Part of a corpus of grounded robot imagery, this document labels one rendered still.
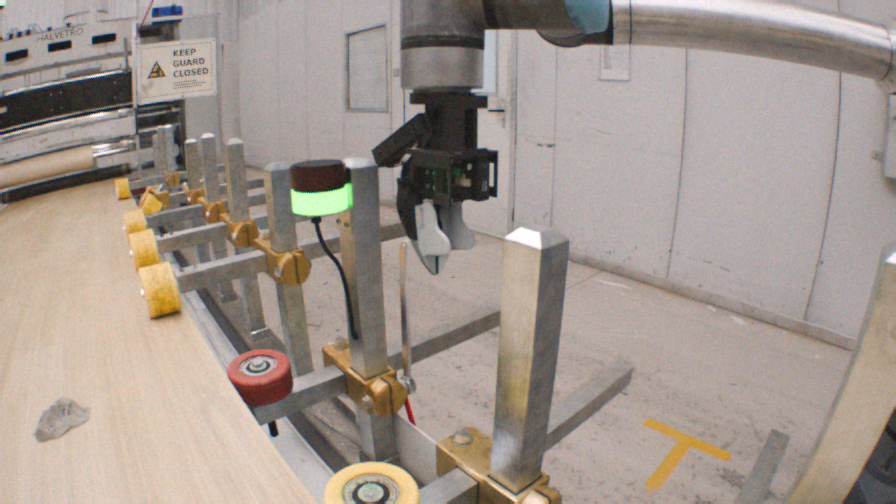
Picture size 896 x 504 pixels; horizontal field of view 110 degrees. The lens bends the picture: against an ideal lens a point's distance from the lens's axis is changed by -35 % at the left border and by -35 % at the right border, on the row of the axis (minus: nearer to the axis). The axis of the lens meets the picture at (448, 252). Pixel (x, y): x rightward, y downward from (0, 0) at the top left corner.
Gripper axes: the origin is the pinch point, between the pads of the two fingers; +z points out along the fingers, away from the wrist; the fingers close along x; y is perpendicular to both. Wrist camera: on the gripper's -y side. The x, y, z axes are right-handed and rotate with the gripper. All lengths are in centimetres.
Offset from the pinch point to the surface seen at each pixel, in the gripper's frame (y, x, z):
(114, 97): -234, -27, -34
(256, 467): 8.5, -28.0, 10.8
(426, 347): -5.9, 3.6, 15.9
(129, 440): -2.0, -39.3, 10.8
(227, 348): -67, -13, 39
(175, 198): -106, -14, 6
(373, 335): -1.7, -7.8, 8.0
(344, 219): -3.1, -9.7, -6.5
